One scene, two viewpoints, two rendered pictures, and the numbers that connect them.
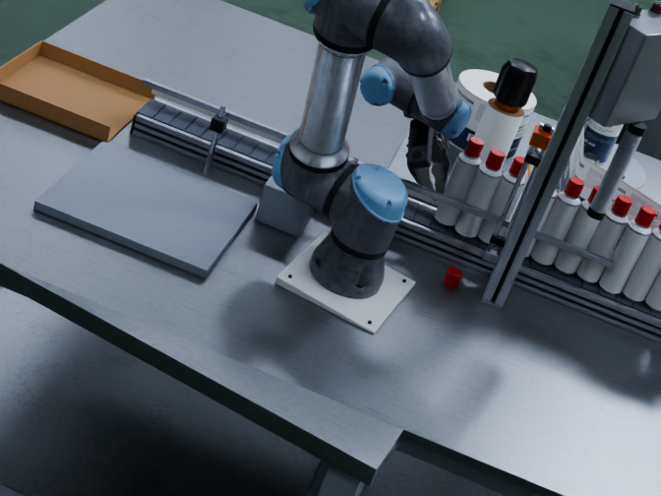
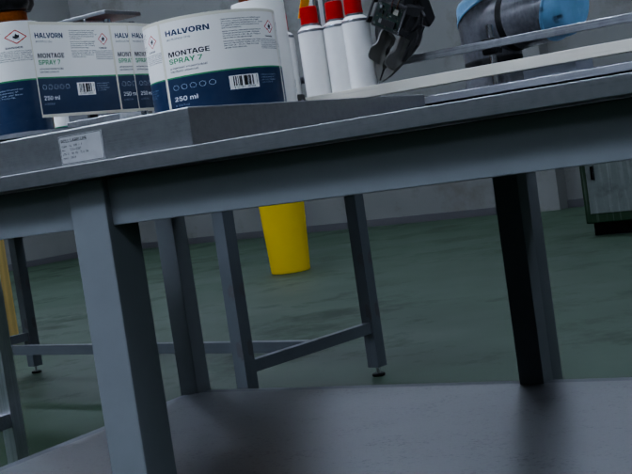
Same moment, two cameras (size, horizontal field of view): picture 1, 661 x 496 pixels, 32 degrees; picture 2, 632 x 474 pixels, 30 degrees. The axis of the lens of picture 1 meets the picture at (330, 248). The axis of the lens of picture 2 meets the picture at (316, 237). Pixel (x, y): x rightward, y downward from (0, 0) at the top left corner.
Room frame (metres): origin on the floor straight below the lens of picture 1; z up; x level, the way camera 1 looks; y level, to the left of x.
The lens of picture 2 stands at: (4.24, 0.61, 0.79)
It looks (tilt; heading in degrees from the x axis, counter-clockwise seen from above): 3 degrees down; 206
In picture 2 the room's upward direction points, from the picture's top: 8 degrees counter-clockwise
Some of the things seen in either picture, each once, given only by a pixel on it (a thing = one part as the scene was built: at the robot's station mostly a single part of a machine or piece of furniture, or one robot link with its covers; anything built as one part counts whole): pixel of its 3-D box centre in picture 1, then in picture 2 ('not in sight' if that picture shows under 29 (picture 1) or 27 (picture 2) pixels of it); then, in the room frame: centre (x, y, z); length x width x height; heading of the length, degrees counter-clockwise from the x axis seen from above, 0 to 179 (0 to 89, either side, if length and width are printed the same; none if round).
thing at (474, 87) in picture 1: (488, 114); (215, 69); (2.67, -0.27, 0.95); 0.20 x 0.20 x 0.14
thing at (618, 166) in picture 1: (616, 170); not in sight; (2.07, -0.48, 1.18); 0.04 x 0.04 x 0.21
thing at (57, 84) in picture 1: (73, 89); not in sight; (2.29, 0.67, 0.85); 0.30 x 0.26 x 0.04; 84
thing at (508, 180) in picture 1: (505, 200); (315, 60); (2.18, -0.32, 0.98); 0.05 x 0.05 x 0.20
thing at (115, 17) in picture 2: not in sight; (97, 18); (2.24, -0.76, 1.14); 0.14 x 0.11 x 0.01; 84
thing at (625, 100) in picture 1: (631, 66); not in sight; (2.09, -0.42, 1.38); 0.17 x 0.10 x 0.19; 139
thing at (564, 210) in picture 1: (559, 220); not in sight; (2.18, -0.44, 0.98); 0.05 x 0.05 x 0.20
